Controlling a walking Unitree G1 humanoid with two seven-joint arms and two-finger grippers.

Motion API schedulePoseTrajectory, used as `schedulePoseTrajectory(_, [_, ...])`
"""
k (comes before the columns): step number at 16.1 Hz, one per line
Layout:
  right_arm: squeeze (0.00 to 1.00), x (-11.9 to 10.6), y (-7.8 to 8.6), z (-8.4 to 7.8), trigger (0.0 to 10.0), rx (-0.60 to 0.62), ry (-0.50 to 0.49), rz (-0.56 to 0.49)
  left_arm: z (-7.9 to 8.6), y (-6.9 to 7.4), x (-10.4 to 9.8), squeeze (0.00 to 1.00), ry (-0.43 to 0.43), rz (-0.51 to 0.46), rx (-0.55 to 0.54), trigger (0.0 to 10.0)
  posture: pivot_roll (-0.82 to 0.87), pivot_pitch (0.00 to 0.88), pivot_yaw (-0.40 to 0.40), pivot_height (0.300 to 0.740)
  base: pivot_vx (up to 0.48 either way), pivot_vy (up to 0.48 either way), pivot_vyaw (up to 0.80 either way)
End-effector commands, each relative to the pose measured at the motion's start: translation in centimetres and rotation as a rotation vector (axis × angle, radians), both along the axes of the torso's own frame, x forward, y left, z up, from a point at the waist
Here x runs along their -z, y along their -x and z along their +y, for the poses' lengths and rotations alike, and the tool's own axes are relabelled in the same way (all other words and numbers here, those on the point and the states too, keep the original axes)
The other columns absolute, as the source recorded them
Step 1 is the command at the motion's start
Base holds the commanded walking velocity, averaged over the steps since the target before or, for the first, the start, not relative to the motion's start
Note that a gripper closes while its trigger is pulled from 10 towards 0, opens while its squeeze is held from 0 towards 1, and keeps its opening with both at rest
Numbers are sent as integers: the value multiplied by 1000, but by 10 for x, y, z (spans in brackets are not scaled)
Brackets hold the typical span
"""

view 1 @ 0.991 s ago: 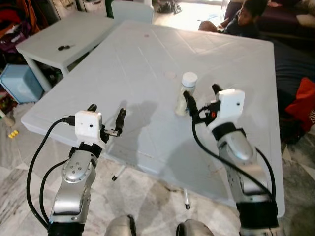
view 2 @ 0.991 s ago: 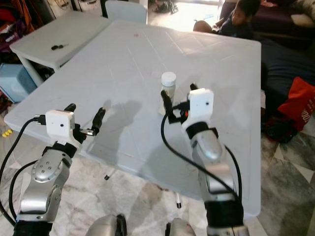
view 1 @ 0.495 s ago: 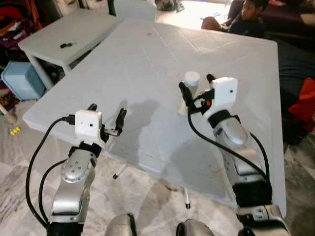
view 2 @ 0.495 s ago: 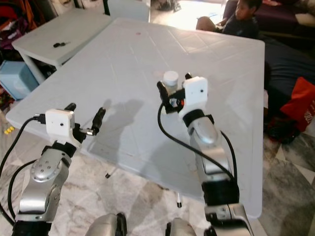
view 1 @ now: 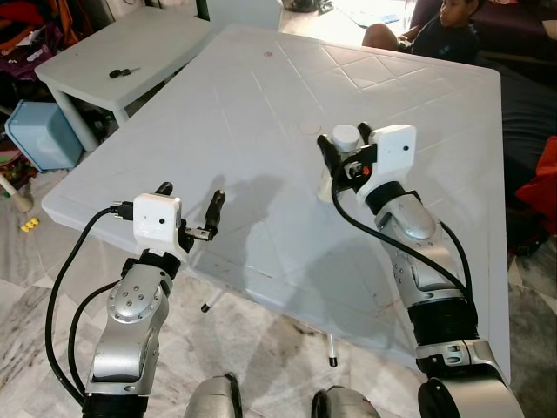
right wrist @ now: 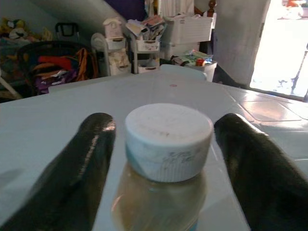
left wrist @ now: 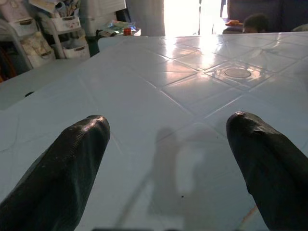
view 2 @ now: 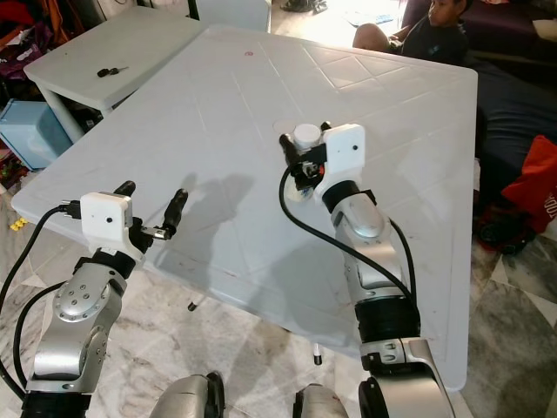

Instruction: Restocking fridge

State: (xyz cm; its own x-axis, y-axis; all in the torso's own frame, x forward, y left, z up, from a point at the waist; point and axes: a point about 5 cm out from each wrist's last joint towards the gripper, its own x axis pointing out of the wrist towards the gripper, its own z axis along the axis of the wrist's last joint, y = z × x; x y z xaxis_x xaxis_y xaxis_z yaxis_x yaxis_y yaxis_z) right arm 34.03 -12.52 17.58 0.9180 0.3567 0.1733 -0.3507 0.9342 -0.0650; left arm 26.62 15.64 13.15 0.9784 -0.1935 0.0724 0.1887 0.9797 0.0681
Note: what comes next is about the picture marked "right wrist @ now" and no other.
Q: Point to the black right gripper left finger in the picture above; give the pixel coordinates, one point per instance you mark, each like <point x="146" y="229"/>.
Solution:
<point x="72" y="173"/>

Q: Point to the pink toy house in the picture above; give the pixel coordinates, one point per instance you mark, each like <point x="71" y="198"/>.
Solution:
<point x="112" y="27"/>

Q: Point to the white slatted storage crate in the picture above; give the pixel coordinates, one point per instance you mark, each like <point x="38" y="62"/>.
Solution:
<point x="187" y="30"/>

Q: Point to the white bin with colourful clutter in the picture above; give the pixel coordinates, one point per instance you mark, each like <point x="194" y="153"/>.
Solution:
<point x="196" y="63"/>

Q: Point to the plush toy pile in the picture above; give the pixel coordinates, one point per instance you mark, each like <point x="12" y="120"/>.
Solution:
<point x="16" y="30"/>

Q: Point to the black basket of colourful clothes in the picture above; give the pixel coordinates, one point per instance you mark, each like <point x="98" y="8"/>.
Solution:
<point x="56" y="66"/>

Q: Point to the white storage cart with drawers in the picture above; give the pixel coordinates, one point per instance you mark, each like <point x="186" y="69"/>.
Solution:
<point x="115" y="54"/>

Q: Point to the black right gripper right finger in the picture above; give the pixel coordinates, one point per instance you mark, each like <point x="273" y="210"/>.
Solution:
<point x="260" y="173"/>

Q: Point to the white plastic table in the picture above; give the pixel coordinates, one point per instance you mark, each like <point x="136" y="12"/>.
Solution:
<point x="154" y="125"/>

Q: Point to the white shelf rack with papers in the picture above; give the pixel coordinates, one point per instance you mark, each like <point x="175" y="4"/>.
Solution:
<point x="146" y="45"/>

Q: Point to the clear bottle with white cap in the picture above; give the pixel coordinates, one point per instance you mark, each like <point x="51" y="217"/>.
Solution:
<point x="166" y="154"/>

